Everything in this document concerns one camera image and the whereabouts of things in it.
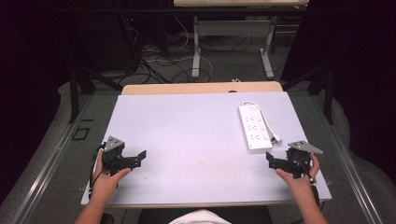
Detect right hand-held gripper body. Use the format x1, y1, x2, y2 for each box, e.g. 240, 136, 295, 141
281, 140, 324, 179

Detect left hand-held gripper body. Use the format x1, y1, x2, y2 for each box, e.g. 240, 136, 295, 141
102, 135, 138, 176

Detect person's right hand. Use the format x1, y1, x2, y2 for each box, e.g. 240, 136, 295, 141
275, 152, 321, 202

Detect person's left hand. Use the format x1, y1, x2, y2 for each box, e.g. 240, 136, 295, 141
92, 148, 132, 202

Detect white power strip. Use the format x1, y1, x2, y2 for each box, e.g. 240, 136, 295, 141
238, 104, 274, 153
240, 100, 283, 146

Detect person's black trousers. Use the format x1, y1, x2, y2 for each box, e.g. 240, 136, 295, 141
137, 204, 275, 224

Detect wooden table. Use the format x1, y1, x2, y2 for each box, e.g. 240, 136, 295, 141
80, 81, 332, 209

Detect black metal stand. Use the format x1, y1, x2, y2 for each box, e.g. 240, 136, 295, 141
67, 60, 124, 124
281, 60, 336, 126

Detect person's white shirt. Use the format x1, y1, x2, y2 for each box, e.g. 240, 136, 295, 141
168, 208, 232, 224

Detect black computer tower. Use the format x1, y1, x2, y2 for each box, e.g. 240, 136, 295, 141
73, 13, 144, 73

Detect white-legged desk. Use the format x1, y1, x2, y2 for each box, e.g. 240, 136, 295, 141
173, 0, 310, 80

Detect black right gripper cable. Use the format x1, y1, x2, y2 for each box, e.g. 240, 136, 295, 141
292, 152, 321, 208

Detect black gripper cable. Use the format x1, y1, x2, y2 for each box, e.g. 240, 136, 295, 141
88, 143, 106, 200
292, 152, 321, 208

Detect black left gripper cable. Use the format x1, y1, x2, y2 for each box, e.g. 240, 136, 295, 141
88, 143, 106, 200

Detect black floor socket frame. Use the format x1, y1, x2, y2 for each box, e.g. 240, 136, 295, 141
71, 126, 92, 142

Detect aluminium floor rail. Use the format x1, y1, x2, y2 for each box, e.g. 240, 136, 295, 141
10, 92, 95, 224
309, 92, 386, 224

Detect tangle of floor cables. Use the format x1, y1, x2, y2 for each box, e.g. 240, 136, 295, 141
120, 15, 255, 85

